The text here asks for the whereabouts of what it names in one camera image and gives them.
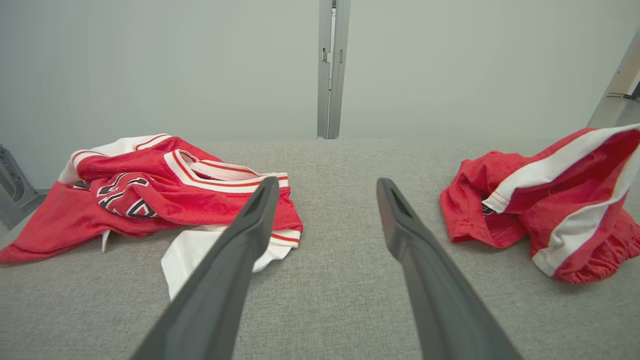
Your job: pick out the grey metal partition post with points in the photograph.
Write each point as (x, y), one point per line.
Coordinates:
(324, 75)

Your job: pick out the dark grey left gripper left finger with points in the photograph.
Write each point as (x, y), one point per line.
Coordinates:
(215, 300)

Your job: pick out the grey metal bracket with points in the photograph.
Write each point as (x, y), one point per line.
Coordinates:
(12, 185)

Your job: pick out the red shorts with white stripe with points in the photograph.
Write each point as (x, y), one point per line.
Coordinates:
(575, 210)

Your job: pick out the red white basketball jersey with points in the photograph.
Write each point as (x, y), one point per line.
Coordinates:
(200, 200)

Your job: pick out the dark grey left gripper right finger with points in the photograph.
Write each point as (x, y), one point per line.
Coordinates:
(440, 310)

